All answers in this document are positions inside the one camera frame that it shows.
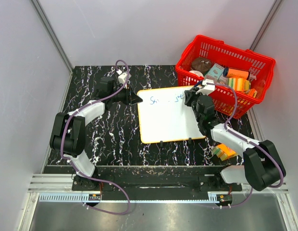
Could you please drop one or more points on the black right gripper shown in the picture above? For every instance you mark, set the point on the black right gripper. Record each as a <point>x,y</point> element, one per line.
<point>190,96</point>

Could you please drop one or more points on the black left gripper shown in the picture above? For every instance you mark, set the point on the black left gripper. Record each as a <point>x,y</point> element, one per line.
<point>134,98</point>

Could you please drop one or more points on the yellow framed whiteboard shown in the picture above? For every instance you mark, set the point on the yellow framed whiteboard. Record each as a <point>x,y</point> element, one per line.
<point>164,117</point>

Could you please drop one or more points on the white blue whiteboard marker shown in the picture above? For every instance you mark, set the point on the white blue whiteboard marker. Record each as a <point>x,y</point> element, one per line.
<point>196,85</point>

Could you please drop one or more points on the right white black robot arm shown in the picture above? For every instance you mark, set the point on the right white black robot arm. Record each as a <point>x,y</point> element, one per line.
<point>262,166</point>

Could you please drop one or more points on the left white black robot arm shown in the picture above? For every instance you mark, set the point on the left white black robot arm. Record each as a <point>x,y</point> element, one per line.
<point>69,129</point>

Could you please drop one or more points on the white round lid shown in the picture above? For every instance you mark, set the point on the white round lid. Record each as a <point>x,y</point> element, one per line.
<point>197,73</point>

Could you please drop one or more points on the brown round package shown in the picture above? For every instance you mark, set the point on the brown round package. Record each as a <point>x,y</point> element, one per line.
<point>201,64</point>

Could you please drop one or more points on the teal white box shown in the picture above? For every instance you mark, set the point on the teal white box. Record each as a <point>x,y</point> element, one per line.
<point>215,72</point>

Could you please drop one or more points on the orange blue can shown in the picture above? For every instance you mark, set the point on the orange blue can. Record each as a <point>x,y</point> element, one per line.
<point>235,73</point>

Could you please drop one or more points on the yellow green sponge pack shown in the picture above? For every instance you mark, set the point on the yellow green sponge pack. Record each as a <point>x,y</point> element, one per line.
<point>239,84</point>

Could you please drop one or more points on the red plastic shopping basket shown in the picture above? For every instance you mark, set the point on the red plastic shopping basket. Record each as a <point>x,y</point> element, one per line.
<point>225,98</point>

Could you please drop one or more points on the small orange box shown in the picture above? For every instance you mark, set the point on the small orange box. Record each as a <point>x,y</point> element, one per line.
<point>251,93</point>

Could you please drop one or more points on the orange sponge package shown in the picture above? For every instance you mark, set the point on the orange sponge package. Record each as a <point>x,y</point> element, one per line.
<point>223,152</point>

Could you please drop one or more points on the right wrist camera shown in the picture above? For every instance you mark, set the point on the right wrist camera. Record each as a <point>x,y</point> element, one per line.
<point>205,87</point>

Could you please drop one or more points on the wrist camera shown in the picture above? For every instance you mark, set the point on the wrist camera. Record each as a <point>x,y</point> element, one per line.
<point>123,76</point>
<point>205,87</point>

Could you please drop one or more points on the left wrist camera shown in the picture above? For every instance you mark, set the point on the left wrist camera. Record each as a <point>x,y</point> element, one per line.
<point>123,76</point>

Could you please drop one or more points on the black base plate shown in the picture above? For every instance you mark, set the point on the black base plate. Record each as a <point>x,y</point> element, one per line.
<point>199,178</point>

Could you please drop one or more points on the white slotted cable duct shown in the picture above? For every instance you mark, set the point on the white slotted cable duct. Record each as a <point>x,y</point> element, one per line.
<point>135,197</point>

